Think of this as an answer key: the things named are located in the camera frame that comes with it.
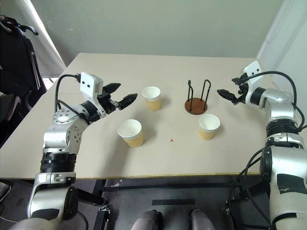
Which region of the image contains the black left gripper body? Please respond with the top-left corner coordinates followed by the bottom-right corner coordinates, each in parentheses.
top-left (97, 87), bottom-right (120, 115)

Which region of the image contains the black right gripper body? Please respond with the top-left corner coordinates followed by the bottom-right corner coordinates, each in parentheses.
top-left (232, 80), bottom-right (250, 105)

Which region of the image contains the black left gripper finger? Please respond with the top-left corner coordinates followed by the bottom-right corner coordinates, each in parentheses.
top-left (103, 82), bottom-right (121, 95)
top-left (118, 93), bottom-right (139, 111)

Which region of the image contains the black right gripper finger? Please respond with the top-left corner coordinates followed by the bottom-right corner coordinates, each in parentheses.
top-left (216, 89), bottom-right (237, 102)
top-left (231, 73), bottom-right (248, 85)

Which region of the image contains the ribbed tan paper cup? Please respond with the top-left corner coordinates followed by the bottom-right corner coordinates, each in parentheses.
top-left (142, 86), bottom-right (162, 112)
top-left (199, 114), bottom-right (221, 141)
top-left (117, 119), bottom-right (145, 148)

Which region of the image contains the black office chair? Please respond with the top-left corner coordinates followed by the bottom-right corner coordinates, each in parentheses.
top-left (0, 15), bottom-right (47, 147)

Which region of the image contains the black tape strip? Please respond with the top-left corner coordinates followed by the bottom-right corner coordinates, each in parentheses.
top-left (152, 198), bottom-right (196, 206)

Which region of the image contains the dark grey rounded shape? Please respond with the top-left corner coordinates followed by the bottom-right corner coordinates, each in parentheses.
top-left (190, 208), bottom-right (214, 230)
top-left (130, 208), bottom-right (164, 230)

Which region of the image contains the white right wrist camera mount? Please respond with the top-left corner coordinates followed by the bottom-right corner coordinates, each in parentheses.
top-left (242, 60), bottom-right (262, 97)

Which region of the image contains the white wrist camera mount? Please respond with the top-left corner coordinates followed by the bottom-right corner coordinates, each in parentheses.
top-left (242, 60), bottom-right (262, 97)
top-left (80, 72), bottom-right (106, 118)

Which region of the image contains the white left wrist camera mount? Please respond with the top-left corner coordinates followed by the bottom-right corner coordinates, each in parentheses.
top-left (80, 72), bottom-right (106, 118)

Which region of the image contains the black wire cup holder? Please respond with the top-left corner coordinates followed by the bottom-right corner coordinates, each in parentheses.
top-left (184, 79), bottom-right (212, 116)

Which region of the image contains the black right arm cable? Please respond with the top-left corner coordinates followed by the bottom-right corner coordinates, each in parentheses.
top-left (246, 70), bottom-right (306, 135)

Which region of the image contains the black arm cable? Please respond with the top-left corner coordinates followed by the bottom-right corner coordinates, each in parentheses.
top-left (55, 74), bottom-right (81, 113)
top-left (246, 70), bottom-right (306, 135)

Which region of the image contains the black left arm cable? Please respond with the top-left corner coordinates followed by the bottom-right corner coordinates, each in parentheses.
top-left (55, 74), bottom-right (81, 113)

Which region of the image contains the black cable bundle under table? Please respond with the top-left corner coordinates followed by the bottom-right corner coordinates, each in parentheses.
top-left (228, 145), bottom-right (273, 227)

